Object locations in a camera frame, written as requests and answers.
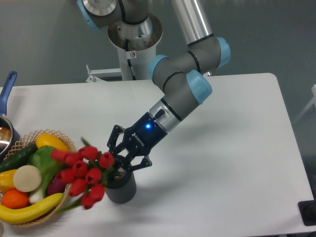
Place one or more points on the red tulip bouquet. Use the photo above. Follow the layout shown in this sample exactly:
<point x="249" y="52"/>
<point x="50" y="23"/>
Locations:
<point x="89" y="173"/>

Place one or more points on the purple sweet potato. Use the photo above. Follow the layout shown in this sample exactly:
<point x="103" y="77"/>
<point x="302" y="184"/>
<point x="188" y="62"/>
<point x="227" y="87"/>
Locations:
<point x="55" y="186"/>

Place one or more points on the black device at edge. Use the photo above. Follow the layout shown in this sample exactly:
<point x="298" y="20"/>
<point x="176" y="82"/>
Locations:
<point x="308" y="212"/>

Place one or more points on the woven wicker basket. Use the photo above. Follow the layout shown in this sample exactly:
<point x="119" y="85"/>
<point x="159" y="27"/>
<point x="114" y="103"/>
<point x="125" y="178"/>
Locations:
<point x="28" y="140"/>

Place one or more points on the green bok choy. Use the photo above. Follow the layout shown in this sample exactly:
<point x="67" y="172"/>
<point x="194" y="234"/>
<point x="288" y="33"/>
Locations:
<point x="48" y="168"/>

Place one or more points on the yellow banana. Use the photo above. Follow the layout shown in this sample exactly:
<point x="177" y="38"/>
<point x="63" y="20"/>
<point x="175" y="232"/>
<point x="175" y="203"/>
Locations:
<point x="30" y="213"/>

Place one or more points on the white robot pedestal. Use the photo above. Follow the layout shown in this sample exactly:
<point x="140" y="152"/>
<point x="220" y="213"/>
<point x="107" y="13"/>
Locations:
<point x="136" y="47"/>

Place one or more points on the dark grey ribbed vase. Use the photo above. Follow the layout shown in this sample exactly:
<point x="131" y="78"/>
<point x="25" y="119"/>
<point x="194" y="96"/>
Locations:
<point x="122" y="187"/>

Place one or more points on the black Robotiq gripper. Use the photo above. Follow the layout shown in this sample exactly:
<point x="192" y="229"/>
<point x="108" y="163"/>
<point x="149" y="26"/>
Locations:
<point x="138" y="140"/>

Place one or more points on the beige round disc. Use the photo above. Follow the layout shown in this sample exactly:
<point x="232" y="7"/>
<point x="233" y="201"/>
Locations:
<point x="27" y="178"/>

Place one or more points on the blue handled saucepan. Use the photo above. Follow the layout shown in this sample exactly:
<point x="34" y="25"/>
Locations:
<point x="8" y="134"/>

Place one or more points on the green cucumber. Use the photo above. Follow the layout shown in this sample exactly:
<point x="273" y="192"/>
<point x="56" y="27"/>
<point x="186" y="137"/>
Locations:
<point x="18" y="159"/>

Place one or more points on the orange fruit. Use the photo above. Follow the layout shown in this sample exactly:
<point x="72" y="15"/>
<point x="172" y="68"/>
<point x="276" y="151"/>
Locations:
<point x="15" y="199"/>

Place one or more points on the yellow bell pepper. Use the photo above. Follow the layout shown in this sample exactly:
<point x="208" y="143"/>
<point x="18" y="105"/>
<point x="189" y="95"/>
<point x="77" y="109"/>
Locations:
<point x="6" y="181"/>

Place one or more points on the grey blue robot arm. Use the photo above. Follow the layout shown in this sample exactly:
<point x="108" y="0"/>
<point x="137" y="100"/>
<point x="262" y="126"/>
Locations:
<point x="180" y="79"/>

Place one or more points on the white frame at right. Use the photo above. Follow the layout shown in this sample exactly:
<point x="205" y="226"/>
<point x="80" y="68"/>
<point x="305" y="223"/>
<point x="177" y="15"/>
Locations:
<point x="310" y="106"/>

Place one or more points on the yellow squash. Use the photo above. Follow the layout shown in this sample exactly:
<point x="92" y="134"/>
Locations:
<point x="46" y="139"/>

